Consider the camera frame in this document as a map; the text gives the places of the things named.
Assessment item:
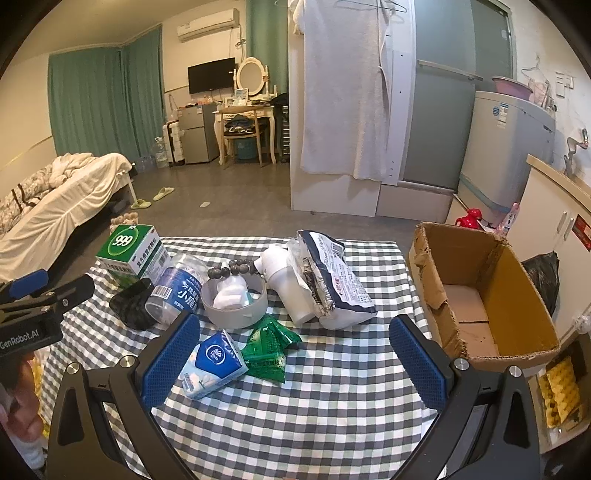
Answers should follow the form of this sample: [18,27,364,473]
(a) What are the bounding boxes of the clear plastic jar blue label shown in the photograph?
[145,253,208,324]

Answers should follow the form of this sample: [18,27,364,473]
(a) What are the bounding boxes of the white air conditioner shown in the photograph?
[177,9,241,42]

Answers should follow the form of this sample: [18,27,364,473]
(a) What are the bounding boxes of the grey washing machine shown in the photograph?
[457,90,557,222]

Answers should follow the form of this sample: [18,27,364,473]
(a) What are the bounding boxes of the pink bottle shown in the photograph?
[501,203,520,236]

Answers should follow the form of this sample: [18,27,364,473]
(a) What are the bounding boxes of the wooden chair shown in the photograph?
[222,108,264,167]

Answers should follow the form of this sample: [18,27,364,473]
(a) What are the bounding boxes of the wire clothes hanger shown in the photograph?
[335,0,409,17]

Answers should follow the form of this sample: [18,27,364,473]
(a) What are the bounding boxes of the white cabinet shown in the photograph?
[508,154,591,324]

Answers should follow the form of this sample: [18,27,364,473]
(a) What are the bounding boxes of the red thermos jug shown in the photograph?
[455,208,483,230]

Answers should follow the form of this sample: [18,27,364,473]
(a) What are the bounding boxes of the patterned duvet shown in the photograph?
[0,152,95,230]

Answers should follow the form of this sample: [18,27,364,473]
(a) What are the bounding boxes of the grey tape roll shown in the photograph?
[201,275,267,329]

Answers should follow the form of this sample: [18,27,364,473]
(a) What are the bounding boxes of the large water jug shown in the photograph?
[151,137,171,169]

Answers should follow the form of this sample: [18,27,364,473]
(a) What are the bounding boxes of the metal faucet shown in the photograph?
[563,129,591,176]

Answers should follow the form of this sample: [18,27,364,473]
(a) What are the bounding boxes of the large white tissue pack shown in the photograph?
[287,230,378,330]

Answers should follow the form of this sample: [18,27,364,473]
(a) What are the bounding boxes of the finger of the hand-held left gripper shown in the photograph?
[0,269,51,303]
[28,275,95,308]

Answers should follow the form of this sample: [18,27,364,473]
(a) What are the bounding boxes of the grey checked tablecloth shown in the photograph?
[41,236,462,480]

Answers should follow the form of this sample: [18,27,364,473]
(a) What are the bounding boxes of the white hanging garment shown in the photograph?
[295,0,393,181]

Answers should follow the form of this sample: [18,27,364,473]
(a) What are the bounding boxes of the green and white medicine box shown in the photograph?
[95,224,168,289]

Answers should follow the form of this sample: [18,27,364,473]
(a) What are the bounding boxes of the clothes on chair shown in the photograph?
[225,116,254,136]

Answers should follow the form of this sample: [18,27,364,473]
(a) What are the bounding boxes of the black trash bag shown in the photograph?
[522,253,560,319]

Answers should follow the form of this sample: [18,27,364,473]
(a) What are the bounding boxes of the person's left hand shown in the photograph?
[0,353,44,462]

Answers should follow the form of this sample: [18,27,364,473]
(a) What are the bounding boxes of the black glossy pouch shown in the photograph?
[109,278,160,330]

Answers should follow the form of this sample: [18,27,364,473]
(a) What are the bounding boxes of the oval white mirror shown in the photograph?
[235,56,269,99]

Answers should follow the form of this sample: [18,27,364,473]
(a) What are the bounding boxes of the grey mini fridge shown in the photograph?
[179,102,222,164]

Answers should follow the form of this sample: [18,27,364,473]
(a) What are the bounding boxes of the green sachet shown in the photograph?
[241,335,288,384]
[256,315,303,356]

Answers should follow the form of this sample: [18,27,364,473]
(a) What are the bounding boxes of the pink basin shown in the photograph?
[491,75,536,100]

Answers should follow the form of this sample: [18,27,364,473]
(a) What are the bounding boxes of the bed with white sheet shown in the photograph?
[0,152,134,296]

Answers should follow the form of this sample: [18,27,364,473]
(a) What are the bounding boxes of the wide green curtain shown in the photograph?
[47,45,124,160]

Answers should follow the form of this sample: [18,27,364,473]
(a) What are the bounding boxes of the red cabinet sticker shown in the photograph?
[573,217,591,250]

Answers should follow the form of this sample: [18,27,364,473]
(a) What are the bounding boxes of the green curtain beside partition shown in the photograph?
[246,0,290,100]

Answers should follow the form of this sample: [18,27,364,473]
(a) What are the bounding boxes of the black television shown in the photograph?
[187,58,236,94]

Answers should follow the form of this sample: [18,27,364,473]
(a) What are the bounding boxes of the narrow green curtain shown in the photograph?
[120,30,163,160]

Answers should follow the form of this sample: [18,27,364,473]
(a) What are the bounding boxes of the wall hanger with pink items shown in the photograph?
[522,54,553,108]

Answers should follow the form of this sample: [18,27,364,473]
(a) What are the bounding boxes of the yellow foam tray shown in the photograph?
[538,357,583,428]

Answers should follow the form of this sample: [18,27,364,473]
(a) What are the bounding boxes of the cream dressing table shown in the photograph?
[215,99,282,167]

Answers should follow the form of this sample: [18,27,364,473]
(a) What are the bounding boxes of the white plastic bottle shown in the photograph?
[259,246,324,325]

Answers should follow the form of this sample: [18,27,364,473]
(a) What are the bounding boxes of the dark bead bracelet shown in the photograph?
[206,259,266,280]

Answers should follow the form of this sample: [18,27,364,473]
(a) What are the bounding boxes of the small blue tissue pack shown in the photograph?
[179,331,249,400]

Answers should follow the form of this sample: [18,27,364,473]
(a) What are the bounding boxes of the white suitcase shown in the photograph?
[163,121,185,164]

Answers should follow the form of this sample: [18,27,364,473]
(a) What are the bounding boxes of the cardboard box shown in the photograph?
[407,222,561,372]

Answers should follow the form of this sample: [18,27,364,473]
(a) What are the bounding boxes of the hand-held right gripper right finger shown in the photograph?
[389,315,541,480]

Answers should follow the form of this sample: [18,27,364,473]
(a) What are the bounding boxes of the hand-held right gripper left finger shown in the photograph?
[46,312,201,480]

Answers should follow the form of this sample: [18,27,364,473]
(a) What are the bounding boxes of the frosted glass door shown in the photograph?
[379,0,518,192]

